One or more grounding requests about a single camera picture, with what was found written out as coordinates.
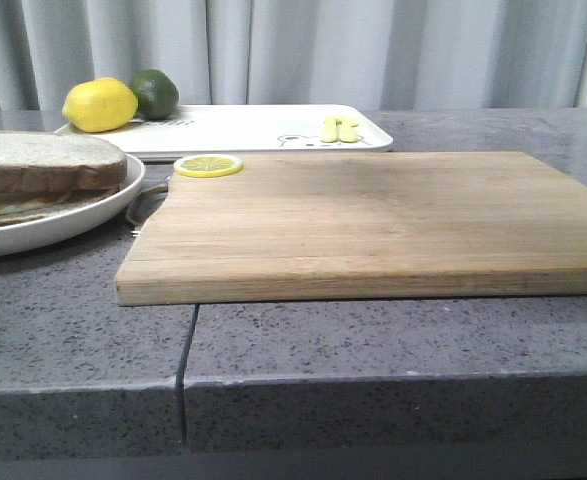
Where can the wooden cutting board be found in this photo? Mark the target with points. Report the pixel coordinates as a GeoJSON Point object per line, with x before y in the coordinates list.
{"type": "Point", "coordinates": [363, 225]}

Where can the bread slice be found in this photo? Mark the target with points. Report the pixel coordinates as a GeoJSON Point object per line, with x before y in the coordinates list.
{"type": "Point", "coordinates": [39, 162]}
{"type": "Point", "coordinates": [22, 207]}

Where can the green lime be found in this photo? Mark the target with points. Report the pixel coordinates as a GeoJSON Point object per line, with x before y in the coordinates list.
{"type": "Point", "coordinates": [156, 93]}

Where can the light green plastic fork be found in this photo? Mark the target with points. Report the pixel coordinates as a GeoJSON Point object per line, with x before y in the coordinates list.
{"type": "Point", "coordinates": [330, 130]}

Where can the white round plate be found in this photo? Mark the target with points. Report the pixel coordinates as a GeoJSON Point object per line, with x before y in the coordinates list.
{"type": "Point", "coordinates": [46, 231]}

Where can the light green plastic knife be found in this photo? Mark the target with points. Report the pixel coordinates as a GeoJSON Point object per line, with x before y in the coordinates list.
{"type": "Point", "coordinates": [346, 128]}

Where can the grey curtain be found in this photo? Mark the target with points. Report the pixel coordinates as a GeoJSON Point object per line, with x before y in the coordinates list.
{"type": "Point", "coordinates": [373, 55]}

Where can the front yellow lemon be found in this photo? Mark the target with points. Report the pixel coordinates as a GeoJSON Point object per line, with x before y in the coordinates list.
{"type": "Point", "coordinates": [100, 105]}

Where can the white bear tray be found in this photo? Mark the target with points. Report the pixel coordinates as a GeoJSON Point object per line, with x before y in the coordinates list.
{"type": "Point", "coordinates": [233, 129]}

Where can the lemon slice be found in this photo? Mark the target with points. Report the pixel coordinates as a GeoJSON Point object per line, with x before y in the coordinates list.
{"type": "Point", "coordinates": [208, 165]}

